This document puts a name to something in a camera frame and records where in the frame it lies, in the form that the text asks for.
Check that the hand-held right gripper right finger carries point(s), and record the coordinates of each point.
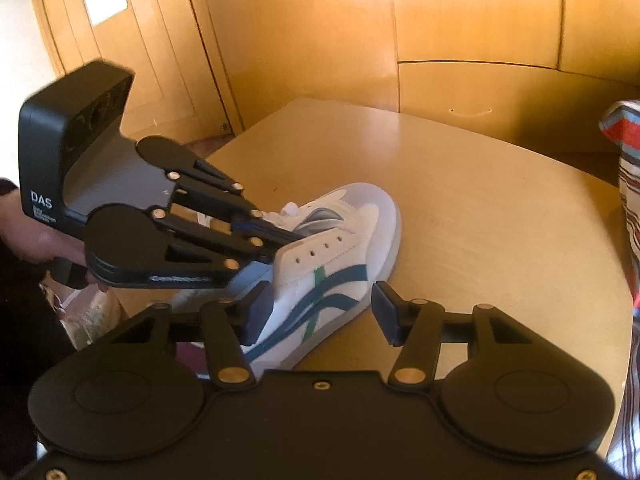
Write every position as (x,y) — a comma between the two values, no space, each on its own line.
(387,312)

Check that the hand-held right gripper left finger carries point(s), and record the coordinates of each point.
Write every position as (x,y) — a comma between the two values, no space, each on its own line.
(257,315)

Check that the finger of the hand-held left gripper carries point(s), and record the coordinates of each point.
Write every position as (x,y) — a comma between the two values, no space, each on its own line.
(215,250)
(225,200)

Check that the white sneaker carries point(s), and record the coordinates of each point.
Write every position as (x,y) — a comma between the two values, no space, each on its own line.
(350,232)

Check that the person's left forearm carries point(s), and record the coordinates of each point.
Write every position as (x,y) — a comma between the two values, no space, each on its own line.
(7,187)

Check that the person's left hand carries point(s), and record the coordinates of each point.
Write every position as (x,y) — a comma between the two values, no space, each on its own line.
(30,232)

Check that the maroon cloth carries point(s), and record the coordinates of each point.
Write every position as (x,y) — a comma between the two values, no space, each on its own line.
(192,357)

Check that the wooden door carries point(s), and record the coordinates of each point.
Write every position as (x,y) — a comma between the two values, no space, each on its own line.
(150,60)

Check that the crumpled beige bag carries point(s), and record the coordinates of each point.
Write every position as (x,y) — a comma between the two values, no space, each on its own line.
(95,320)

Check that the person's dark clothing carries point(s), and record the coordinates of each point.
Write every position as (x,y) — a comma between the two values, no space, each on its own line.
(25,360)

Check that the striped blanket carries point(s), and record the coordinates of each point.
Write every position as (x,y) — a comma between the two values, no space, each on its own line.
(627,130)

